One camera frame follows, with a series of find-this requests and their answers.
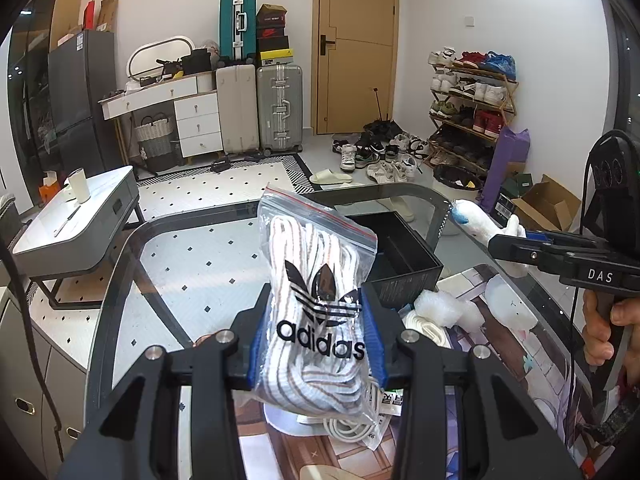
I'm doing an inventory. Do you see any pile of shoes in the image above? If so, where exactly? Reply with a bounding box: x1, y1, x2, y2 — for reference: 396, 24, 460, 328
332, 120, 432, 183

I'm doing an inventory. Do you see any brown cardboard box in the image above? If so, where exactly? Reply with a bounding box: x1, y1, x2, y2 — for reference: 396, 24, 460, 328
95, 0, 119, 33

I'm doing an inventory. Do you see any wooden door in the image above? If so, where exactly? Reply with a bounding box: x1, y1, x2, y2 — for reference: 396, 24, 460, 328
312, 0, 401, 136

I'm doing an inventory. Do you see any white bubble wrap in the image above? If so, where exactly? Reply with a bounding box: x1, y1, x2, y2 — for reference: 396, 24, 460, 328
412, 287, 483, 331

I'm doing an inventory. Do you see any white cable bundle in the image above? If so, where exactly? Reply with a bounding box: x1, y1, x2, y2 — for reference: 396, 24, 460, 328
297, 375, 386, 443

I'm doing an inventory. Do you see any white oval mirror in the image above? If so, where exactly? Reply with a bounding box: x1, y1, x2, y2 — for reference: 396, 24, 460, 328
125, 35, 195, 83

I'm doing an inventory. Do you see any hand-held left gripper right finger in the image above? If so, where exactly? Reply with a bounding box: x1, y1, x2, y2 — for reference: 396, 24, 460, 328
360, 287, 583, 480

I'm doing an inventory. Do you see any black box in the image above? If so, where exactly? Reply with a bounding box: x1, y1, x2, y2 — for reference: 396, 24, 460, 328
345, 211, 445, 311

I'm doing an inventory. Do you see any grey woven laundry basket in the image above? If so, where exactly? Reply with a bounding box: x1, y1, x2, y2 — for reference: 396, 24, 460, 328
135, 115, 181, 173

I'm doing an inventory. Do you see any beige suitcase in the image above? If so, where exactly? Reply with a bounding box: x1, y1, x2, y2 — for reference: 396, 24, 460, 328
216, 64, 258, 155

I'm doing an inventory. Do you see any black umbrella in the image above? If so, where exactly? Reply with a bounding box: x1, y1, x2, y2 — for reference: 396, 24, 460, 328
367, 87, 416, 137

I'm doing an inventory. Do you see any beige slipper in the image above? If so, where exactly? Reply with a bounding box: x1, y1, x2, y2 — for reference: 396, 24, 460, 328
385, 195, 416, 223
309, 170, 353, 186

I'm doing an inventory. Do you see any person's right hand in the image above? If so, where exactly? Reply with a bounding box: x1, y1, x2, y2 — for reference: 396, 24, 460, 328
581, 292, 640, 368

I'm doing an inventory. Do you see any white plush toy keychain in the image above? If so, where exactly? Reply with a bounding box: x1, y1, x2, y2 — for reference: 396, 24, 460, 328
439, 199, 531, 278

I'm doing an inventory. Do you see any white rope coil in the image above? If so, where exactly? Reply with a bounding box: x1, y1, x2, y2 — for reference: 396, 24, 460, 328
400, 310, 451, 347

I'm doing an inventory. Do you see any purple mat bag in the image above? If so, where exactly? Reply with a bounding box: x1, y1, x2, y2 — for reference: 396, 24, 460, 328
480, 127, 531, 211

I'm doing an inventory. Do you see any white paper cup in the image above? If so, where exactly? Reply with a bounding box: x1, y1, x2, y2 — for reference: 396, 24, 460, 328
67, 170, 91, 206

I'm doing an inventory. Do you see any black white patterned rug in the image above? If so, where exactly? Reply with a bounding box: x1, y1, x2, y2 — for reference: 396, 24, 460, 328
135, 152, 321, 201

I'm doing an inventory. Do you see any white grey coffee table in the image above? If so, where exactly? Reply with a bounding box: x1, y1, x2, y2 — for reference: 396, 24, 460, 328
12, 166, 146, 311

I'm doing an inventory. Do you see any green white packet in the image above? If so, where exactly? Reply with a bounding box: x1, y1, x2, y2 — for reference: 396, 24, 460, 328
375, 389, 407, 417

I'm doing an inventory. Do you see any teal suitcase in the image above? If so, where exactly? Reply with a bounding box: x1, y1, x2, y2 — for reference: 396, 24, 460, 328
218, 0, 261, 66

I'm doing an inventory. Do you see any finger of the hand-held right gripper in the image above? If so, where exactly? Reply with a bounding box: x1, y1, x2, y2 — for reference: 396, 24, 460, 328
522, 229, 601, 252
487, 234, 576, 276

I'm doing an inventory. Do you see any wooden shoe rack with shoes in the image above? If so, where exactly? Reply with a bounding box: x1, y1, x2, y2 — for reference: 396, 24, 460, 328
427, 49, 520, 171

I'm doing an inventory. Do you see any stack of shoe boxes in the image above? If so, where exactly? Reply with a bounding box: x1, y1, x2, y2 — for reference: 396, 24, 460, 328
256, 4, 294, 67

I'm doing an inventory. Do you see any grey cabinet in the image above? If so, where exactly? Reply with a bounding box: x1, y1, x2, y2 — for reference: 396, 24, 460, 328
0, 285, 91, 480

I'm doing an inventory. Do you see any silver suitcase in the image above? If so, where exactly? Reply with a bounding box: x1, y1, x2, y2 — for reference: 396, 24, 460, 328
256, 63, 304, 156

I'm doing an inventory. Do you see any white dressing table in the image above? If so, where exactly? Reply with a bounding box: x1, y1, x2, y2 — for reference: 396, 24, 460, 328
97, 75, 224, 158

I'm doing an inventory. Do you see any orange tissue box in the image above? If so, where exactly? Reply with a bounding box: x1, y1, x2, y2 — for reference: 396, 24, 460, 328
39, 172, 63, 202

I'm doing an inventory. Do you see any dark grey refrigerator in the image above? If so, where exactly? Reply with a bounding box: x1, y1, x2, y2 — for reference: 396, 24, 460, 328
48, 30, 123, 176

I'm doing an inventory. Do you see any black round basket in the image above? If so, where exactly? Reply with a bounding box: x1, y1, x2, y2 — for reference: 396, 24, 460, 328
432, 162, 483, 192

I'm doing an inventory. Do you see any green shoe box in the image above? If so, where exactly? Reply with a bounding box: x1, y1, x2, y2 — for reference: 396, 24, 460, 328
492, 175, 532, 222

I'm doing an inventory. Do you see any clear bag of white shoelaces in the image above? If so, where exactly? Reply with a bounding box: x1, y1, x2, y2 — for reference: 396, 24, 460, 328
250, 182, 386, 423

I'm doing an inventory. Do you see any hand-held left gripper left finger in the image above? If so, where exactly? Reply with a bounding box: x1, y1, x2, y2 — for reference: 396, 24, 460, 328
57, 285, 273, 480

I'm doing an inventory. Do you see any printed desk mat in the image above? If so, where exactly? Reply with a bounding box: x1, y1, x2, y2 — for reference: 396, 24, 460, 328
235, 265, 601, 480

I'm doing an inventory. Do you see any black bag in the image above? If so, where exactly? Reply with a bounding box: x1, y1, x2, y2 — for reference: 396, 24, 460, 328
180, 49, 213, 76

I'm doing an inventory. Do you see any open cardboard box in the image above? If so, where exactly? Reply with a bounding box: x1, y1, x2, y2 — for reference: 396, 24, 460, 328
510, 175, 583, 233

